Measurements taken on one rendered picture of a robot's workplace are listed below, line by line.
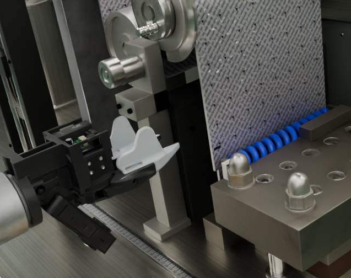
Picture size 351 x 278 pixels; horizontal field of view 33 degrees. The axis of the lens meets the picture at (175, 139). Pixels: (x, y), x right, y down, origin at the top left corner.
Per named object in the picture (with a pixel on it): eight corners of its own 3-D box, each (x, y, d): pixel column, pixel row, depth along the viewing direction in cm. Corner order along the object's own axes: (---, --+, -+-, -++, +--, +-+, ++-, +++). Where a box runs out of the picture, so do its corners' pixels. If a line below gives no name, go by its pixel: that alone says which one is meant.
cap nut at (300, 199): (278, 206, 72) (275, 174, 71) (299, 193, 74) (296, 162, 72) (301, 217, 70) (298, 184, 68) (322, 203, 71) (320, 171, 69)
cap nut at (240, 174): (222, 184, 79) (217, 154, 77) (242, 173, 81) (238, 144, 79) (240, 193, 76) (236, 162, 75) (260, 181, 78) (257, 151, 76)
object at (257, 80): (213, 170, 85) (194, 46, 77) (323, 112, 96) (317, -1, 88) (215, 171, 85) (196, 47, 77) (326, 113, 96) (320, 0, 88)
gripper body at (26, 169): (114, 128, 68) (17, 170, 62) (129, 192, 72) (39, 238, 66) (83, 114, 74) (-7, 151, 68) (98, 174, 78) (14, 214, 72)
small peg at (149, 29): (137, 26, 76) (142, 35, 76) (155, 20, 78) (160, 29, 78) (133, 31, 78) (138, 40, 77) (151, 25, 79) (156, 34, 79)
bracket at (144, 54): (141, 231, 96) (101, 50, 83) (173, 213, 99) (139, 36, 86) (159, 243, 92) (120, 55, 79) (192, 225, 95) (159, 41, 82)
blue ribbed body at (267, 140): (224, 175, 86) (221, 153, 84) (324, 121, 96) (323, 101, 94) (240, 182, 83) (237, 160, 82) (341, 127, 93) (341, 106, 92)
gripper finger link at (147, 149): (183, 117, 72) (114, 142, 69) (190, 160, 75) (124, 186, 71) (171, 111, 75) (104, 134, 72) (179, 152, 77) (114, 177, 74)
